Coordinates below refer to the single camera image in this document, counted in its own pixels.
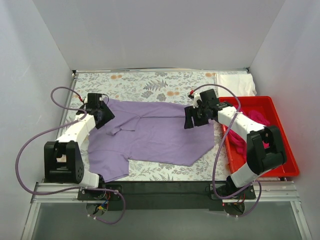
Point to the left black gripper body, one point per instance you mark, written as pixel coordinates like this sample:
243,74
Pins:
106,114

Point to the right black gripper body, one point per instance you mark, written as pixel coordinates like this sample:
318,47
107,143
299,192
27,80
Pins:
189,117

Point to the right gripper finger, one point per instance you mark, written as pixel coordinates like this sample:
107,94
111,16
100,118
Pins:
198,119
189,117

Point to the purple t shirt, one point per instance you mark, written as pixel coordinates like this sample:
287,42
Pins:
145,131

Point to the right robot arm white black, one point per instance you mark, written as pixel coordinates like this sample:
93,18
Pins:
264,146

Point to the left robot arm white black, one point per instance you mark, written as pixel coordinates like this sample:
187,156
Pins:
63,161

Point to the floral table mat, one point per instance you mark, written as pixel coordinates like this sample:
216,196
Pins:
168,87

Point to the white folded t shirt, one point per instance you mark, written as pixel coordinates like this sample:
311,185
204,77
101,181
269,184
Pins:
242,85

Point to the magenta t shirt in bin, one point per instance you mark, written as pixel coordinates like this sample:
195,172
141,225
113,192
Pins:
235,140

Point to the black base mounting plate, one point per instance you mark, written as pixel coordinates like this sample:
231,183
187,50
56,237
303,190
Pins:
161,195

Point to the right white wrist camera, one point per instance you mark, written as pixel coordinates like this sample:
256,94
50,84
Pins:
195,97

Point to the aluminium frame rail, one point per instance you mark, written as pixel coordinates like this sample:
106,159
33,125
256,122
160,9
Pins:
173,210

